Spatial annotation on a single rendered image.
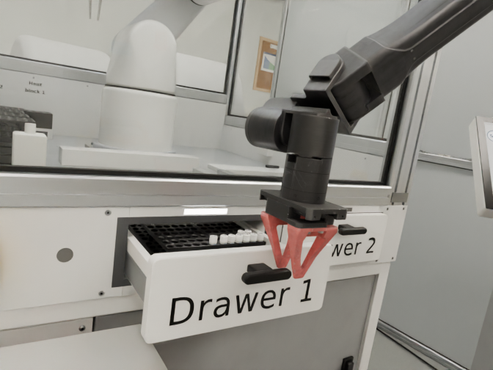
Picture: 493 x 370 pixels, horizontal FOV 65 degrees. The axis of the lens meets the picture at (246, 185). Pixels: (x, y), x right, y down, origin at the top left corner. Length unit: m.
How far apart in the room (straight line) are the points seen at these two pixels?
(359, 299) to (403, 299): 1.40
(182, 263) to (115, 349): 0.19
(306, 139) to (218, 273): 0.20
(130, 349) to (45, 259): 0.17
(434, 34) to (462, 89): 1.73
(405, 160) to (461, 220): 1.27
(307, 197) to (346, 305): 0.57
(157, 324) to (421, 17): 0.48
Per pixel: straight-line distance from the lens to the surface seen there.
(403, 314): 2.45
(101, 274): 0.64
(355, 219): 0.87
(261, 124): 0.52
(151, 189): 0.61
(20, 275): 0.62
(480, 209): 1.18
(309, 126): 0.46
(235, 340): 0.84
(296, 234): 0.46
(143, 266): 0.57
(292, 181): 0.47
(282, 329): 0.90
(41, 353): 0.62
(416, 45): 0.53
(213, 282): 0.52
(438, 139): 2.27
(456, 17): 0.55
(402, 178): 0.99
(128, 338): 0.64
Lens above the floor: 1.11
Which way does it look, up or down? 10 degrees down
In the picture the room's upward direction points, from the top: 8 degrees clockwise
